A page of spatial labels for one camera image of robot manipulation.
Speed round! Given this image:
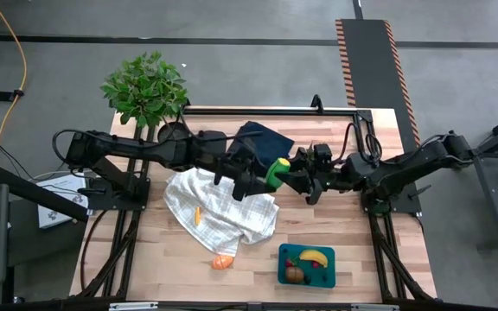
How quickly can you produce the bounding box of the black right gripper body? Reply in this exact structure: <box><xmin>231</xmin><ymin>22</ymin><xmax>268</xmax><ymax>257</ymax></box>
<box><xmin>307</xmin><ymin>162</ymin><xmax>348</xmax><ymax>194</ymax></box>

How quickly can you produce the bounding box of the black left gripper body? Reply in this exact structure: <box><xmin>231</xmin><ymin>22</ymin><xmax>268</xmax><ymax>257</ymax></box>
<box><xmin>207</xmin><ymin>144</ymin><xmax>257</xmax><ymax>182</ymax></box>

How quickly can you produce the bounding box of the green toy vegetable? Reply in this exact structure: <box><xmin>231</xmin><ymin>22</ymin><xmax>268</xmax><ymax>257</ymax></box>
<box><xmin>265</xmin><ymin>157</ymin><xmax>292</xmax><ymax>190</ymax></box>

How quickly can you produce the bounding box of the yellow toy banana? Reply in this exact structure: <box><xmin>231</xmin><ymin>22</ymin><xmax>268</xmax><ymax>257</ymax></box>
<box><xmin>298</xmin><ymin>249</ymin><xmax>329</xmax><ymax>269</ymax></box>

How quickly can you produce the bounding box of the brown toy kiwi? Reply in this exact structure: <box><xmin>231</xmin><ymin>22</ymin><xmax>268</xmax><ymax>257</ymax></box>
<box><xmin>284</xmin><ymin>265</ymin><xmax>306</xmax><ymax>284</ymax></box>

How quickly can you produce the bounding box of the leafy green potted plant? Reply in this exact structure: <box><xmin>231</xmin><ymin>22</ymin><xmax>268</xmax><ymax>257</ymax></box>
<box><xmin>99</xmin><ymin>50</ymin><xmax>190</xmax><ymax>146</ymax></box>

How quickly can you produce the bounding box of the orange toy produce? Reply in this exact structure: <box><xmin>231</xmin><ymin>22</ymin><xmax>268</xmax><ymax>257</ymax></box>
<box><xmin>210</xmin><ymin>254</ymin><xmax>235</xmax><ymax>271</ymax></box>

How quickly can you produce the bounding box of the teal plastic tupperware container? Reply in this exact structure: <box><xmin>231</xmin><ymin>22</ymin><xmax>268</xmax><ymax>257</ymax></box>
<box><xmin>278</xmin><ymin>243</ymin><xmax>337</xmax><ymax>289</ymax></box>

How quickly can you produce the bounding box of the navy blue cloth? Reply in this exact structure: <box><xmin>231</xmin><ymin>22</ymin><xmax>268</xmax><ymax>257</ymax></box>
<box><xmin>227</xmin><ymin>120</ymin><xmax>296</xmax><ymax>168</ymax></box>

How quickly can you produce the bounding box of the white plaid dish towel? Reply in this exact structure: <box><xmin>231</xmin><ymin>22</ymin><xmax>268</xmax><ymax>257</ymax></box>
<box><xmin>163</xmin><ymin>167</ymin><xmax>281</xmax><ymax>257</ymax></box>

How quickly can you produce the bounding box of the black striped-edge floor mat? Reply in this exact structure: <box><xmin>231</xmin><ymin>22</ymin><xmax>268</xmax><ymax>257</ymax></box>
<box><xmin>334</xmin><ymin>18</ymin><xmax>426</xmax><ymax>150</ymax></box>

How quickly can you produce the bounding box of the white printed box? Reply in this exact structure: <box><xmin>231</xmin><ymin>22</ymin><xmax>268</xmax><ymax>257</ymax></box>
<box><xmin>35</xmin><ymin>171</ymin><xmax>89</xmax><ymax>230</ymax></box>

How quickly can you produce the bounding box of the black diagonal support beam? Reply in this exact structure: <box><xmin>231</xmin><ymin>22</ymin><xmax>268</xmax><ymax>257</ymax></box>
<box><xmin>0</xmin><ymin>164</ymin><xmax>90</xmax><ymax>224</ymax></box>

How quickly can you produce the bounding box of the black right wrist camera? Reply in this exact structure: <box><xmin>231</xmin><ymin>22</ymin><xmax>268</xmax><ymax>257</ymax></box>
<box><xmin>312</xmin><ymin>143</ymin><xmax>334</xmax><ymax>168</ymax></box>

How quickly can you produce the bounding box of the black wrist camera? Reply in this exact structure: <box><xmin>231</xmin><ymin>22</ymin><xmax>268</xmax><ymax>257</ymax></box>
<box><xmin>197</xmin><ymin>129</ymin><xmax>229</xmax><ymax>151</ymax></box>
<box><xmin>312</xmin><ymin>143</ymin><xmax>334</xmax><ymax>168</ymax></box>

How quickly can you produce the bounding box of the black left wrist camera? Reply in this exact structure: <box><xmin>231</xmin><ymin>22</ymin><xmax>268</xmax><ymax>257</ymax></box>
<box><xmin>197</xmin><ymin>129</ymin><xmax>229</xmax><ymax>151</ymax></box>

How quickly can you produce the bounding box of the black aluminium table frame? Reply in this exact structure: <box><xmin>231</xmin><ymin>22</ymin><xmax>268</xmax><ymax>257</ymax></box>
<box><xmin>70</xmin><ymin>105</ymin><xmax>438</xmax><ymax>303</ymax></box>

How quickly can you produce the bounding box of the black clamp bracket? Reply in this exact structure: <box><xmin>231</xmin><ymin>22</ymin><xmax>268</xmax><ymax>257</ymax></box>
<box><xmin>310</xmin><ymin>93</ymin><xmax>325</xmax><ymax>114</ymax></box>

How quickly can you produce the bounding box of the silver metal bracket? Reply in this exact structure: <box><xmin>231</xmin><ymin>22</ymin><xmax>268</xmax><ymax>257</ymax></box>
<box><xmin>109</xmin><ymin>301</ymin><xmax>159</xmax><ymax>311</ymax></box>
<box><xmin>351</xmin><ymin>304</ymin><xmax>400</xmax><ymax>311</ymax></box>

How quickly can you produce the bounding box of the yellow cable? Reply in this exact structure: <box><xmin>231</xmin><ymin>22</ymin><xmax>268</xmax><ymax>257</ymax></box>
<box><xmin>0</xmin><ymin>0</ymin><xmax>29</xmax><ymax>168</ymax></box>

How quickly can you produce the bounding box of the black cable bracket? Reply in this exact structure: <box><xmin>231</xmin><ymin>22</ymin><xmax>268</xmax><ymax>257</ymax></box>
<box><xmin>0</xmin><ymin>88</ymin><xmax>25</xmax><ymax>103</ymax></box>

